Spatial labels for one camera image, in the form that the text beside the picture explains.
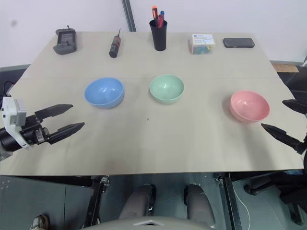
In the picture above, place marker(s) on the grey robot torso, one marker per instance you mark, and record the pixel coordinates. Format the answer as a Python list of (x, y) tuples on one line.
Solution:
[(148, 224)]

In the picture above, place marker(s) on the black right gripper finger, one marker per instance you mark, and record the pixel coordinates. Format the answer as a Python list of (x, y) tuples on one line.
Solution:
[(297, 105), (283, 135)]

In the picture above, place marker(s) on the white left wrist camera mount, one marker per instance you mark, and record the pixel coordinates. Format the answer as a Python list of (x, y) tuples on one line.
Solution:
[(12, 115)]

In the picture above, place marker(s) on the black marker with orange cap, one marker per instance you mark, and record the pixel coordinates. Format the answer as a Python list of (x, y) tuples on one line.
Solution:
[(155, 15)]

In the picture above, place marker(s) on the green plastic bowl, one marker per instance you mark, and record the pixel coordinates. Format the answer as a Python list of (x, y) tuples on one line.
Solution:
[(166, 89)]

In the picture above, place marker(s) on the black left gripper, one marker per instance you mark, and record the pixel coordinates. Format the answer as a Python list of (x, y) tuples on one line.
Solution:
[(33, 133)]

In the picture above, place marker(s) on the brown cardboard piece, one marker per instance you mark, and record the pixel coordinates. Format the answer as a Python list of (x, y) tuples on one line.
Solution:
[(286, 67)]

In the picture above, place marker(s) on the blue pen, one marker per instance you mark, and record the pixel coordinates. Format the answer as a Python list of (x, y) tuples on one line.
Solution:
[(162, 16)]

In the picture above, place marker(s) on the black and red screwdriver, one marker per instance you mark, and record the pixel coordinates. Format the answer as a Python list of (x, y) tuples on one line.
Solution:
[(114, 46)]

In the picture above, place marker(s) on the black office chair base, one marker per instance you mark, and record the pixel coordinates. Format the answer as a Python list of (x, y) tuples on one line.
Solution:
[(275, 184)]

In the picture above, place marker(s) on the grey metal wall rail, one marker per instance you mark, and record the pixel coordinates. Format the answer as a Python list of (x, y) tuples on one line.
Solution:
[(129, 14)]

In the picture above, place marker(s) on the red pen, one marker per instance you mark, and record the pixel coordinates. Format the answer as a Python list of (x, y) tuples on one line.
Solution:
[(160, 21)]

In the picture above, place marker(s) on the black smartphone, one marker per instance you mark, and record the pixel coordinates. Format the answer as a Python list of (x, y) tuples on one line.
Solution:
[(238, 42)]

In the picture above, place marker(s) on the pink red plastic bowl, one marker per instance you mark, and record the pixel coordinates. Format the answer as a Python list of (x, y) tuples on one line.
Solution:
[(249, 106)]

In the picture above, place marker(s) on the grey tape dispenser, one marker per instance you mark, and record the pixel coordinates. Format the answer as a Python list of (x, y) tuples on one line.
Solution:
[(65, 43)]

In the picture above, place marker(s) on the black pen cup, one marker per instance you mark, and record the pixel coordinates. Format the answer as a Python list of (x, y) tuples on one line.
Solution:
[(158, 36)]

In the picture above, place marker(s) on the person's shoe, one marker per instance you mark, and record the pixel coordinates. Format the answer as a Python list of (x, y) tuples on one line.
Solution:
[(40, 222)]

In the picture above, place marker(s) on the black table leg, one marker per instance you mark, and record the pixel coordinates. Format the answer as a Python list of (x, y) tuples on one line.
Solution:
[(231, 201), (96, 198)]

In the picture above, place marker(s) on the blue plastic bowl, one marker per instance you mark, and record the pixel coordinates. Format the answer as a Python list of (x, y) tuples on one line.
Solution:
[(104, 93)]

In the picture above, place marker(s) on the clear box with white label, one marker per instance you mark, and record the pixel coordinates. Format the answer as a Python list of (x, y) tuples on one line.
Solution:
[(202, 44)]

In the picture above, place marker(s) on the dark rounded robot leg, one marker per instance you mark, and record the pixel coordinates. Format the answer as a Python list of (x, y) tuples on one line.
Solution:
[(199, 203), (139, 202)]

